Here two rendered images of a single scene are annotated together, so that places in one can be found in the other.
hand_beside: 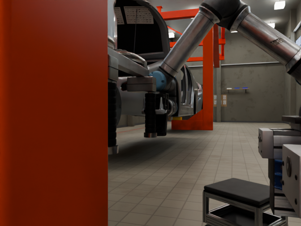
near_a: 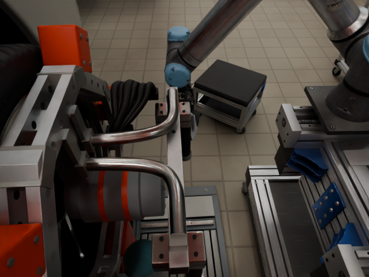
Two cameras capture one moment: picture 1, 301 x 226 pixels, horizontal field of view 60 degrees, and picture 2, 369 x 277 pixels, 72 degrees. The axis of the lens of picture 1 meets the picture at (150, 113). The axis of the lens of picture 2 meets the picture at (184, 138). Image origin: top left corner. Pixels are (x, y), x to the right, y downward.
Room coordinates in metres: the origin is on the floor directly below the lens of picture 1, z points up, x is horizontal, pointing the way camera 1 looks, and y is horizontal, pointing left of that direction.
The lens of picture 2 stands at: (0.41, 0.15, 1.39)
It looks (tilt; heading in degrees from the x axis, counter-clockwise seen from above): 49 degrees down; 341
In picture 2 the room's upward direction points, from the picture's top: straight up
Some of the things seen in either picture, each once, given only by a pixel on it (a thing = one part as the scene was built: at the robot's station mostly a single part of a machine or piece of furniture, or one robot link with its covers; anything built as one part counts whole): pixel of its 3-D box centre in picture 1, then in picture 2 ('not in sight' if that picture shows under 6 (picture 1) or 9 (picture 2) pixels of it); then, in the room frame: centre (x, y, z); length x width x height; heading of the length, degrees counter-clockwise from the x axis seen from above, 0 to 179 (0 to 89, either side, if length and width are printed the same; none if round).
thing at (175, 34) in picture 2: (166, 84); (178, 48); (1.14, -0.07, 0.95); 0.11 x 0.08 x 0.11; 160
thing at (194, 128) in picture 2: (160, 105); (193, 123); (0.90, -0.03, 0.85); 0.09 x 0.03 x 0.06; 173
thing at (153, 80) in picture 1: (141, 84); (173, 114); (0.88, 0.03, 0.93); 0.09 x 0.05 x 0.05; 75
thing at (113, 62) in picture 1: (94, 68); (178, 250); (0.55, 0.12, 0.93); 0.09 x 0.05 x 0.05; 75
